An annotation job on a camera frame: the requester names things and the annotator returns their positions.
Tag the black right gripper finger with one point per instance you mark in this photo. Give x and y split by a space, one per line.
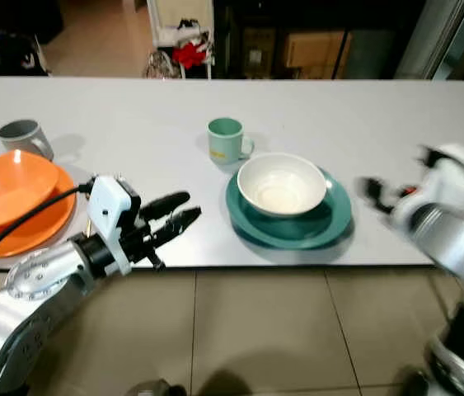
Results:
373 187
382 203

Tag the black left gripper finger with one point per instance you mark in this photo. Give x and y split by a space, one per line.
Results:
170 203
182 221

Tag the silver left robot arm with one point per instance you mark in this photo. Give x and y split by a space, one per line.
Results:
9 318

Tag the gold spoon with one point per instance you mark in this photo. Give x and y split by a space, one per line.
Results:
89 225

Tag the green mug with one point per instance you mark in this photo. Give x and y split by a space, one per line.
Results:
223 141

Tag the teal plate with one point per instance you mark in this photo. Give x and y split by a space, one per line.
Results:
297 236

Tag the white bowl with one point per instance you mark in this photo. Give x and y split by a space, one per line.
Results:
281 186

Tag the orange bowl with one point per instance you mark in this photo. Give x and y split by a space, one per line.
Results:
9 194

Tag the orange plate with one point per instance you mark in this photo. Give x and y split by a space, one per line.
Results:
21 244

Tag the grey mug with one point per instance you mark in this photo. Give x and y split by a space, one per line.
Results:
19 136

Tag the red cloth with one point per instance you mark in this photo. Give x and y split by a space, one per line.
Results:
190 54

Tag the brown cardboard box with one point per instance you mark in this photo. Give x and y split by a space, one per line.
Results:
314 49

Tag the grey robot foot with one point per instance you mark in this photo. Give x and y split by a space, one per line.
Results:
154 388

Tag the grey pillar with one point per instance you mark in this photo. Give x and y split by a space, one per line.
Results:
433 37

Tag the pile of dark clothes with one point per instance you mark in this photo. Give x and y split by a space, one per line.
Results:
9 54

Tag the white storage rack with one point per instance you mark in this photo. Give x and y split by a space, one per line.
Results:
170 15

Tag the dark shelf unit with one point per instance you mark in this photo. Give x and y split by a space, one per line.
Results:
248 18

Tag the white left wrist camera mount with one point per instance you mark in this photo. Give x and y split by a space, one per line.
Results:
110 206

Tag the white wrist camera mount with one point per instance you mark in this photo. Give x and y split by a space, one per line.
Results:
110 206
458 169

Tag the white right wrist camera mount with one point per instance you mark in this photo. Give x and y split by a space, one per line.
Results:
458 169

